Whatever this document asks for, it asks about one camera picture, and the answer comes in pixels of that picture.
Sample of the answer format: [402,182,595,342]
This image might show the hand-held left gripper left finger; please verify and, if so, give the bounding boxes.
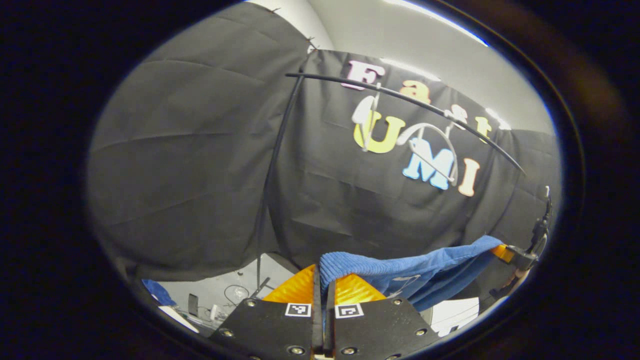
[209,265,323,360]

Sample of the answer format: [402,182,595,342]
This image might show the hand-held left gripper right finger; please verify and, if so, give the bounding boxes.
[325,274,441,360]

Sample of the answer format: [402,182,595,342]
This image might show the blue corduroy shirt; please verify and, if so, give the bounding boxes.
[319,235,503,313]

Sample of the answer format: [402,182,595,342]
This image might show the white plastic hanger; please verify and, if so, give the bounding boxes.
[397,111,459,187]
[351,82,382,152]

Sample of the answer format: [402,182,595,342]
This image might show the black clothes rack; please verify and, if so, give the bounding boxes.
[255,72,527,297]

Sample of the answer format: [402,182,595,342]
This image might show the small blue cloth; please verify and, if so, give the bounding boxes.
[141,279,177,307]

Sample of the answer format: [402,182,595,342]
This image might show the black backdrop cloth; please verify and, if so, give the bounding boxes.
[87,2,561,301]

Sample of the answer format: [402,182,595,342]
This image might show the black cable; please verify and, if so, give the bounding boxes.
[223,284,252,307]

